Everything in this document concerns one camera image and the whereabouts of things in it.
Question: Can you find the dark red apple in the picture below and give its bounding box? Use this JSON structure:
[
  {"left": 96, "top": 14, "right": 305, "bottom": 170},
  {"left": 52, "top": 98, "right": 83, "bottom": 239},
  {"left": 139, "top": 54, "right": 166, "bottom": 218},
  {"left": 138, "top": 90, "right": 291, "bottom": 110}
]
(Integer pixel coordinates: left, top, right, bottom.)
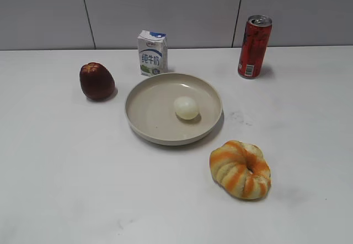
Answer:
[{"left": 79, "top": 62, "right": 115, "bottom": 100}]

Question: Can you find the red soda can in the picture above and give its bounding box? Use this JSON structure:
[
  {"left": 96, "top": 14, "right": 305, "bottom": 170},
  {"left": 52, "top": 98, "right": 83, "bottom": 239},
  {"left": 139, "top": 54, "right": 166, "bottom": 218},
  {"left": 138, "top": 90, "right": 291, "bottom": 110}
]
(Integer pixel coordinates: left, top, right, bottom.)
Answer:
[{"left": 238, "top": 15, "right": 272, "bottom": 79}]

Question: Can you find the white egg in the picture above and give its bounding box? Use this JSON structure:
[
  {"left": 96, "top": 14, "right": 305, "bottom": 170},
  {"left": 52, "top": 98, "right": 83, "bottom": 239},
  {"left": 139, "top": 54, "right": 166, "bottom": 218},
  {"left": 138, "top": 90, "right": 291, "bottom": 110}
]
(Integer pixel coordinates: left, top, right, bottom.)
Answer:
[{"left": 173, "top": 96, "right": 199, "bottom": 120}]

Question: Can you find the beige round plate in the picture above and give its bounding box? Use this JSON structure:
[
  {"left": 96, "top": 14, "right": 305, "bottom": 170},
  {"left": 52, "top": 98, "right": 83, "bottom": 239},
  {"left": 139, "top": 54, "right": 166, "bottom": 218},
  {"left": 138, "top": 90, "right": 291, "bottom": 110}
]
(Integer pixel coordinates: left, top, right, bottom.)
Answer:
[{"left": 125, "top": 73, "right": 223, "bottom": 146}]

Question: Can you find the orange striped bread ring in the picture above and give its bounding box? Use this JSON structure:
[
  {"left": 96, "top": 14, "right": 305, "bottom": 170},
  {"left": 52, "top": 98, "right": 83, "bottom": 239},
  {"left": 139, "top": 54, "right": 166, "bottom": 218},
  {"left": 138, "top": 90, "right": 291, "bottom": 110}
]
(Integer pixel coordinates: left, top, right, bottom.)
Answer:
[{"left": 209, "top": 140, "right": 272, "bottom": 200}]

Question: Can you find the white milk carton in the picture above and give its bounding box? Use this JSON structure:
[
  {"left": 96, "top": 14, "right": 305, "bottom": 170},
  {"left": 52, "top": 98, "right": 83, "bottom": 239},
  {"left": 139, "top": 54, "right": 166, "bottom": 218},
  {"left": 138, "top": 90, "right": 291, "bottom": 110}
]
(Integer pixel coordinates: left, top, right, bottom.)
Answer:
[{"left": 137, "top": 30, "right": 168, "bottom": 77}]

